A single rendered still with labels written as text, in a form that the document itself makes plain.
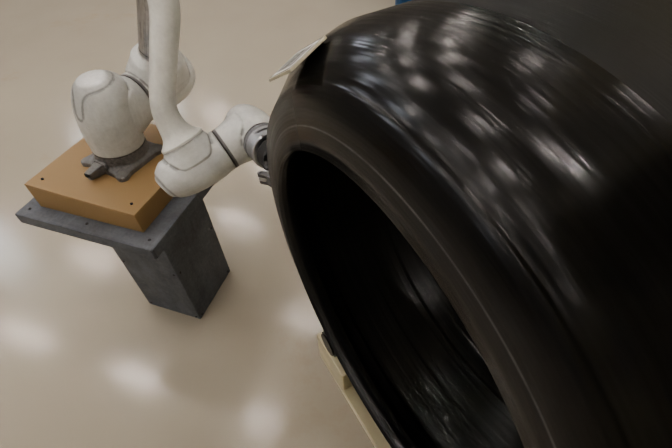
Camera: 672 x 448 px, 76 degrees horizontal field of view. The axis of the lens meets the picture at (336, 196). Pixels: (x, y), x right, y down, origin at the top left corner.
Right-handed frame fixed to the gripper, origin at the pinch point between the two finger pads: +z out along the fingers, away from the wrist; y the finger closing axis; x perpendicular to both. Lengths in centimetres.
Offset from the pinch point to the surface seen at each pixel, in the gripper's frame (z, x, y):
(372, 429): 29.5, 24.4, -9.6
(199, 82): -254, 65, 28
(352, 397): 23.7, 23.6, -9.7
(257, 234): -99, 87, 6
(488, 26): 40, -39, -3
